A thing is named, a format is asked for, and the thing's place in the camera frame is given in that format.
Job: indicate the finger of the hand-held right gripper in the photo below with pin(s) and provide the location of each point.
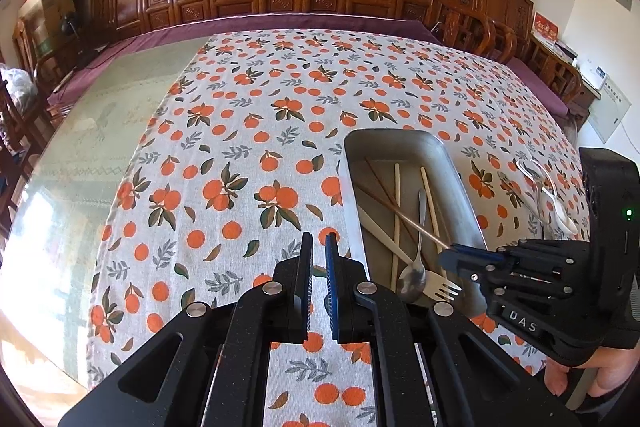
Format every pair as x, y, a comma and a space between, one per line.
457, 266
475, 253

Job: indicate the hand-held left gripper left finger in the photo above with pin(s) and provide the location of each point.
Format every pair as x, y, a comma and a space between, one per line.
306, 277

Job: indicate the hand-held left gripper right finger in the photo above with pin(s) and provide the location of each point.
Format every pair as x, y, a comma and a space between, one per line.
331, 282

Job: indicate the metal spoon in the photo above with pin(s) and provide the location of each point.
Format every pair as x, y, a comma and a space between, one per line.
412, 282

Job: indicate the light wooden chopstick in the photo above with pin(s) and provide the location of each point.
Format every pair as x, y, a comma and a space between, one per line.
431, 207

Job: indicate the dark brown chopstick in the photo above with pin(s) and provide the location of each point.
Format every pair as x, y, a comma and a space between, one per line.
385, 191
400, 216

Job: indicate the grey metal tray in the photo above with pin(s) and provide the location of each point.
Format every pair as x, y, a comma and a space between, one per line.
385, 147

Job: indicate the person's right hand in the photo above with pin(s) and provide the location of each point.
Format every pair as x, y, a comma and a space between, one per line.
612, 372

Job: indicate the white ceramic spoon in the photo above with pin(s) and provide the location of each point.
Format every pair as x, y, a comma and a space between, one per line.
566, 226

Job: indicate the clear plastic spoons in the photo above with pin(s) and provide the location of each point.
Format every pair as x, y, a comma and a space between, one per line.
547, 192

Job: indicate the orange print tablecloth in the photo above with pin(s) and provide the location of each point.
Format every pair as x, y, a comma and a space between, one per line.
250, 132

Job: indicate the wooden side table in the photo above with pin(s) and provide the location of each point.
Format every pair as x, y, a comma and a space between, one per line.
585, 96

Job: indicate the purple armchair cushion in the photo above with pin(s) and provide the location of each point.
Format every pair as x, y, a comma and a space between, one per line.
540, 87

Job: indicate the white router box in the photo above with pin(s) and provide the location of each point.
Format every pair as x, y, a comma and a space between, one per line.
595, 74

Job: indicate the tissue box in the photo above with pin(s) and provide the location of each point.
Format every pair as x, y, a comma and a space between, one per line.
565, 51

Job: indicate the red gift box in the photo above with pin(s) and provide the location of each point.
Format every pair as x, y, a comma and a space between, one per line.
545, 27

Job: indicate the long purple sofa cushion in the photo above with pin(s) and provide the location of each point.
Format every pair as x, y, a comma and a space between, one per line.
165, 32

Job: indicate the wooden chair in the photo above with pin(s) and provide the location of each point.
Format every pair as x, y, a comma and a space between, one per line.
15, 127

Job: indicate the clear plastic bag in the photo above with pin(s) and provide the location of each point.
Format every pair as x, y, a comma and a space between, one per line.
17, 84

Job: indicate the white wall panel door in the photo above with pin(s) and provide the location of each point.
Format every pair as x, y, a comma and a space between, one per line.
607, 107

